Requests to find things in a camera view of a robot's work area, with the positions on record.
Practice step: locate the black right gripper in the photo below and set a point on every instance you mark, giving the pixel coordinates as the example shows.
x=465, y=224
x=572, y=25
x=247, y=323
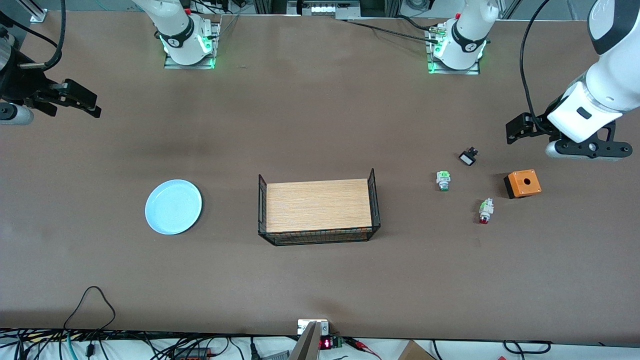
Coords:
x=19, y=85

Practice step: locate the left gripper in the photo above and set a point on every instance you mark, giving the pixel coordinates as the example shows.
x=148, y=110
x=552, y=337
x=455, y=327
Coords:
x=536, y=126

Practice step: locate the red push button switch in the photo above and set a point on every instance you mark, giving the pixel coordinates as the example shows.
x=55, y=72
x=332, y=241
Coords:
x=485, y=211

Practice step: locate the light blue plate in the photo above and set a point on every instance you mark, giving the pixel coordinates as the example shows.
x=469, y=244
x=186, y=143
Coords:
x=173, y=207

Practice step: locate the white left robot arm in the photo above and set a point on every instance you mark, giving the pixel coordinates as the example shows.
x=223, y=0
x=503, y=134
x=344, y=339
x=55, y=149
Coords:
x=612, y=80

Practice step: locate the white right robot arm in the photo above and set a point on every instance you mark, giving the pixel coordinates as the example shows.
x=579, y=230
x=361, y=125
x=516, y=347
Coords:
x=176, y=30

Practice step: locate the aluminium profile piece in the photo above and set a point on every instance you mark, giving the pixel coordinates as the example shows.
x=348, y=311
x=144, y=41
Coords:
x=39, y=12

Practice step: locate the metal light bar fixture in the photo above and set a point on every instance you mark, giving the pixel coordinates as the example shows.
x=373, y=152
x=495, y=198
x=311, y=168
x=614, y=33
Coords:
x=322, y=8

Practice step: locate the brown cardboard box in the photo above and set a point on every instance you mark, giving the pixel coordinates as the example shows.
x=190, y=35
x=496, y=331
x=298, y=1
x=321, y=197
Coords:
x=416, y=351

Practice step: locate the black hub orange ports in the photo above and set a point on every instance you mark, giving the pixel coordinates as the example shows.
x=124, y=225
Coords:
x=197, y=353

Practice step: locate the red black test leads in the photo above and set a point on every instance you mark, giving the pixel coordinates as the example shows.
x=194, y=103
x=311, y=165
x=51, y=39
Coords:
x=360, y=344

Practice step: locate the black power plug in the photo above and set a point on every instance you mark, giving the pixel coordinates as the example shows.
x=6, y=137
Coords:
x=254, y=350

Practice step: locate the red digit display module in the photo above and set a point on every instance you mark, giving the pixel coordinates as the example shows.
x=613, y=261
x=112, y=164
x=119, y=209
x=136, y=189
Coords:
x=326, y=343

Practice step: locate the dark grey power adapter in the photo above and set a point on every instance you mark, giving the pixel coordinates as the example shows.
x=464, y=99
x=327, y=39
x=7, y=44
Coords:
x=275, y=356

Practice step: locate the aluminium extrusion pole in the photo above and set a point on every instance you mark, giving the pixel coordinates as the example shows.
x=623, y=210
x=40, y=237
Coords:
x=305, y=347

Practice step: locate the orange black button enclosure box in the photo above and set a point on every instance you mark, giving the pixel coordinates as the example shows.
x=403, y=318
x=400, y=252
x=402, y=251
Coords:
x=524, y=183

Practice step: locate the black white rectangular switch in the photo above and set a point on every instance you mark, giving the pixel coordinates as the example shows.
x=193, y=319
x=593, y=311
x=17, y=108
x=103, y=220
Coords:
x=467, y=158

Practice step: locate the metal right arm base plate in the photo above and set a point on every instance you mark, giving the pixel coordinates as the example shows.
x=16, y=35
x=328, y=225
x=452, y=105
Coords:
x=172, y=65

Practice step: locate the green push button switch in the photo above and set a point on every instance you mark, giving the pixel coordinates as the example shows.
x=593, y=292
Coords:
x=443, y=180

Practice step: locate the silver mounting bracket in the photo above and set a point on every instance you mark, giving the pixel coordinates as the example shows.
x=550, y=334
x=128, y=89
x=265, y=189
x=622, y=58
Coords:
x=306, y=325

